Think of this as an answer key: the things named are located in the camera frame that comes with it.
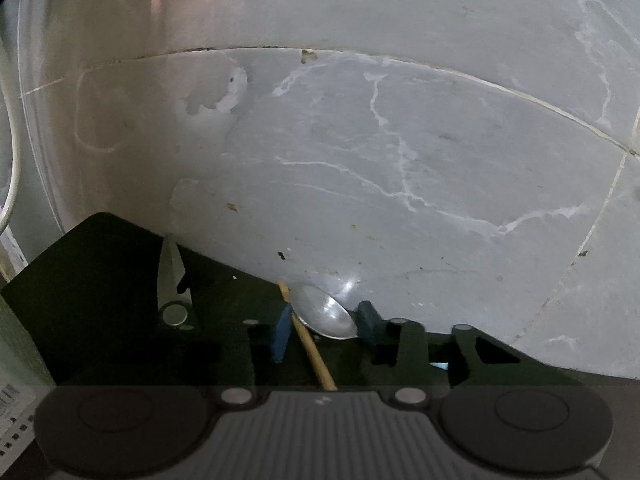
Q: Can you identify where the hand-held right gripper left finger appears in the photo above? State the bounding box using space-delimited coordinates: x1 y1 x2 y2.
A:
70 304 294 405

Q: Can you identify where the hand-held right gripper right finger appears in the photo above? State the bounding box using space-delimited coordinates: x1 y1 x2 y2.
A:
357 301 576 405

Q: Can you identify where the large metal spoon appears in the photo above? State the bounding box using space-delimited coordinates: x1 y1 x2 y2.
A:
290 285 359 340

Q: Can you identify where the white perforated plastic basket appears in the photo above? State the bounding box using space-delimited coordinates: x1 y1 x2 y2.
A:
0 285 57 480

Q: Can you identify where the wooden chopstick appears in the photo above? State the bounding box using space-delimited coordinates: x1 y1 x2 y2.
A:
277 280 337 391

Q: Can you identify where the white hose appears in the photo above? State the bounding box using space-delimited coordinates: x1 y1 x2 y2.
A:
0 45 22 241

